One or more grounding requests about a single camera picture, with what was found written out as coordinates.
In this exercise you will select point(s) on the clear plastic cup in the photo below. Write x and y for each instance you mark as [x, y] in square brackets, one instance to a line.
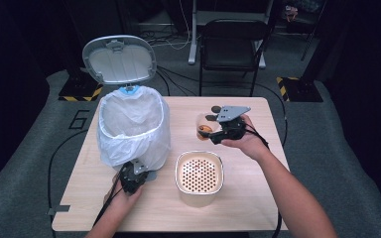
[203, 122]

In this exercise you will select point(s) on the white desk frame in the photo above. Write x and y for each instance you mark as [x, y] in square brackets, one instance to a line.
[193, 39]

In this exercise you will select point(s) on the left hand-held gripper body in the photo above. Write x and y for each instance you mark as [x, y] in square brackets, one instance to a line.
[132, 180]

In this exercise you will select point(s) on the orange food residue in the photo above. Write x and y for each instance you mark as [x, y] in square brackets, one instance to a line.
[206, 128]

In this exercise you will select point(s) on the white grey pedal trash bin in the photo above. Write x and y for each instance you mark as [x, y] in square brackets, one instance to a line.
[119, 61]

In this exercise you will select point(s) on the person's left hand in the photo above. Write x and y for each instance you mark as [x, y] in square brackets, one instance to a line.
[122, 200]

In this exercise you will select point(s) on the hazard striped black base plate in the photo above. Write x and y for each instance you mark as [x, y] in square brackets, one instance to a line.
[79, 91]
[302, 91]

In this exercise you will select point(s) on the white plastic bin bag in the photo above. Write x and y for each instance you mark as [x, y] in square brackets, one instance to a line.
[135, 145]

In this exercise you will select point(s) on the white perforated strainer basket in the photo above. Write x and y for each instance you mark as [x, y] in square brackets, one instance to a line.
[199, 172]

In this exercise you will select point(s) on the person's right hand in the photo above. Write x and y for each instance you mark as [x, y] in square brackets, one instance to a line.
[249, 142]

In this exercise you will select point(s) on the black folding chair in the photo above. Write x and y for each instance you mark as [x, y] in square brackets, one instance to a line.
[233, 43]

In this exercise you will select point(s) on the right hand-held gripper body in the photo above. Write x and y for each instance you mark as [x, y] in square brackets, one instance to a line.
[233, 129]

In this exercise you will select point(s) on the black stand post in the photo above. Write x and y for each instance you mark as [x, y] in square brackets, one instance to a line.
[317, 46]
[74, 43]

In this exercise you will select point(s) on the grey table edge bracket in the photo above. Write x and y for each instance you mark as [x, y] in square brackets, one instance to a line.
[58, 209]

